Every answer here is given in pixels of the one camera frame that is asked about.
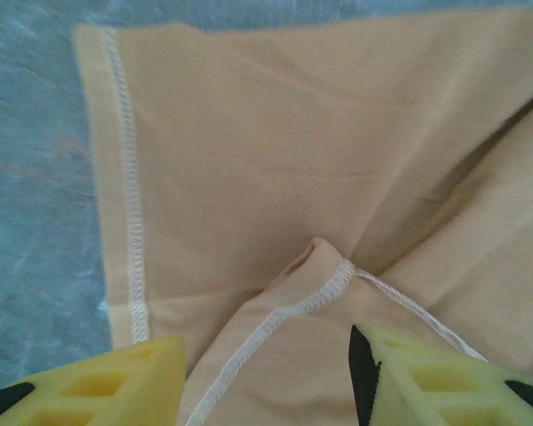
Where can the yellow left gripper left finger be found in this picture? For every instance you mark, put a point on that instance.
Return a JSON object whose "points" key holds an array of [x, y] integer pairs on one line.
{"points": [[160, 368]]}

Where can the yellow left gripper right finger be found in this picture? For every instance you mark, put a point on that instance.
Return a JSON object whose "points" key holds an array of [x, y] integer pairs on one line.
{"points": [[384, 350]]}

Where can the orange-tan t-shirt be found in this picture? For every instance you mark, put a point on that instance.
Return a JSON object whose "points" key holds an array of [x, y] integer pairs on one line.
{"points": [[271, 155]]}

